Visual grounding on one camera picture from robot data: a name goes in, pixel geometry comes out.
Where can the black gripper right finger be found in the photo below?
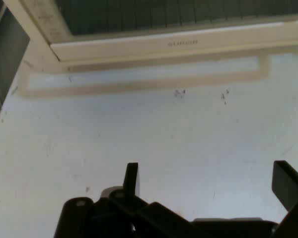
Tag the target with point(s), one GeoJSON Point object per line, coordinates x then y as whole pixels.
{"type": "Point", "coordinates": [291, 188]}

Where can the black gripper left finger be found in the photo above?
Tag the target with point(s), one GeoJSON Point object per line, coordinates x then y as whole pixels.
{"type": "Point", "coordinates": [109, 218]}

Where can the white refrigerator drawer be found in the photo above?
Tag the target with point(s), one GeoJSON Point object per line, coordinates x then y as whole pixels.
{"type": "Point", "coordinates": [139, 49]}

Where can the dark grey cabinet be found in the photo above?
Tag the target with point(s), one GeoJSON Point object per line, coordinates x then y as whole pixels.
{"type": "Point", "coordinates": [7, 64]}

